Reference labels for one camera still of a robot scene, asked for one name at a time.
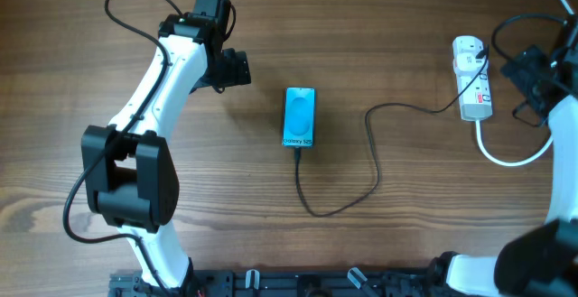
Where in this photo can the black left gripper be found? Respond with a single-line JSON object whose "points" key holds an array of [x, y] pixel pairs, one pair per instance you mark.
{"points": [[236, 70]]}

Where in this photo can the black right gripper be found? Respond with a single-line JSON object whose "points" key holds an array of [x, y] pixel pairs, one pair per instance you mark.
{"points": [[519, 68]]}

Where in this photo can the blue Galaxy smartphone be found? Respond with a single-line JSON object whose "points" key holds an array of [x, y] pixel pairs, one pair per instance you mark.
{"points": [[299, 117]]}

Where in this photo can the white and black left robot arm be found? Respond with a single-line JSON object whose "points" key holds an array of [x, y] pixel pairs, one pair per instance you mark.
{"points": [[128, 174]]}

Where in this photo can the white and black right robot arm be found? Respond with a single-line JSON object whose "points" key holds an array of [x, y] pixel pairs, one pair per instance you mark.
{"points": [[543, 262]]}

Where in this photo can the white USB charger plug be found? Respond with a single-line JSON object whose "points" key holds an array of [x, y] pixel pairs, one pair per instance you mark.
{"points": [[469, 63]]}

